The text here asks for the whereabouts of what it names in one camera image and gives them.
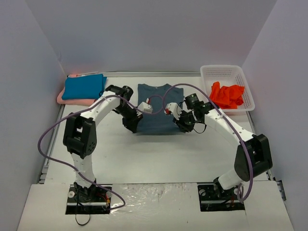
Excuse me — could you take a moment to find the dark blue-grey t shirt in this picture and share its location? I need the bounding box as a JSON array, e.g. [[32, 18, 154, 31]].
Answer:
[[137, 84, 184, 135]]

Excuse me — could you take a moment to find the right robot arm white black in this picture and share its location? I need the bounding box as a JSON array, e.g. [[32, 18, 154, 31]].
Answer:
[[165, 94, 273, 199]]

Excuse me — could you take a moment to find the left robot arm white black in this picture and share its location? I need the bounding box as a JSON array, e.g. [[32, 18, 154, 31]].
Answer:
[[63, 85, 142, 201]]

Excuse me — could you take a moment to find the orange crumpled t shirt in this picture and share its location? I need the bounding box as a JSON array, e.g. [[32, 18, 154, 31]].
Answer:
[[209, 81, 245, 109]]

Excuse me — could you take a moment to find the folded teal t shirt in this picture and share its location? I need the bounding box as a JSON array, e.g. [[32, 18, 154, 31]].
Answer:
[[62, 74, 107, 100]]

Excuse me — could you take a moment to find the folded pink t shirt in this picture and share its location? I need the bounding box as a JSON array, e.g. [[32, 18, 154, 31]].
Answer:
[[56, 75, 96, 106]]

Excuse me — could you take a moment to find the white plastic basket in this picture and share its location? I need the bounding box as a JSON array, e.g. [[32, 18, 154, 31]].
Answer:
[[200, 64, 255, 113]]

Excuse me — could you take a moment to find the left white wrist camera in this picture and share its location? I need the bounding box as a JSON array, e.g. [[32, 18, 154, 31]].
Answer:
[[138, 102, 153, 114]]

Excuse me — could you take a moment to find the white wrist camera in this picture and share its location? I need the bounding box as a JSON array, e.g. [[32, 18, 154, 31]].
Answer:
[[138, 102, 153, 114], [164, 103, 182, 120]]

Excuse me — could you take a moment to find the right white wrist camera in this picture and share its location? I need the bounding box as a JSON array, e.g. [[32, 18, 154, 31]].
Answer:
[[164, 103, 182, 120]]

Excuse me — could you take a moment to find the aluminium rail back edge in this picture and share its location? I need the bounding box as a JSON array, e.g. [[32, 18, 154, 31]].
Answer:
[[102, 71, 201, 77]]

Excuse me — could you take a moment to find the aluminium rail edge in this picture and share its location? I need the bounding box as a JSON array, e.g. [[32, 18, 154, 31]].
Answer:
[[102, 71, 201, 77], [246, 112, 287, 203]]

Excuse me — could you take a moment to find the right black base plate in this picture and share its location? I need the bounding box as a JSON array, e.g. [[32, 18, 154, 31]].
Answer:
[[197, 183, 245, 212]]

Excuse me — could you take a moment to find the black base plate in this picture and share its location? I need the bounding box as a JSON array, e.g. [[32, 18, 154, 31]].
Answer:
[[65, 185, 111, 215], [197, 183, 245, 212]]

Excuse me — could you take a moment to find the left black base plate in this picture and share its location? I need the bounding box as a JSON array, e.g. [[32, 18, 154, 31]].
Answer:
[[65, 185, 111, 215]]

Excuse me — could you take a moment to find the aluminium rail right edge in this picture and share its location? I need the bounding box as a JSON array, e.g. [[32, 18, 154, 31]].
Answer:
[[246, 112, 287, 203]]

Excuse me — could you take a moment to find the thin black cable loop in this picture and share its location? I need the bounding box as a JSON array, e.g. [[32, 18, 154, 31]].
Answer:
[[74, 209, 91, 227]]

